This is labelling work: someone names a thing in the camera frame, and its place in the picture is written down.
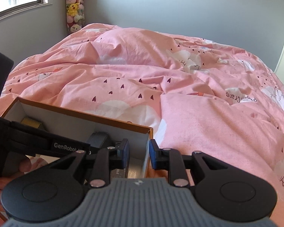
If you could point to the pink patterned bed duvet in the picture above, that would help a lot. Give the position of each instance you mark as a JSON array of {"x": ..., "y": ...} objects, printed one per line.
[{"x": 194, "y": 93}]

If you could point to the person left hand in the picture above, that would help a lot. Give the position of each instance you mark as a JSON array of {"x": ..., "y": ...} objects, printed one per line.
[{"x": 27, "y": 165}]

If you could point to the hanging plush toy column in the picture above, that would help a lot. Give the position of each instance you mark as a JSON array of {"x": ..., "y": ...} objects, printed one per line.
[{"x": 74, "y": 15}]

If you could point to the small gold cardboard box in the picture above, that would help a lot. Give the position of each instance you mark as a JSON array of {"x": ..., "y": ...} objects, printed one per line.
[{"x": 32, "y": 123}]

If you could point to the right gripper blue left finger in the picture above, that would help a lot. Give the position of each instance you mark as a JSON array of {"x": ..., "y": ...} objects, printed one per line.
[{"x": 123, "y": 153}]

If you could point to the orange cardboard storage box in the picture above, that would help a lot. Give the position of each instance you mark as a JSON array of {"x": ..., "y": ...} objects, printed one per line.
[{"x": 79, "y": 126}]

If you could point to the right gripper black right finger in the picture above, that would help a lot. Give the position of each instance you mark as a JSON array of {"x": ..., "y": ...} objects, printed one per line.
[{"x": 157, "y": 157}]

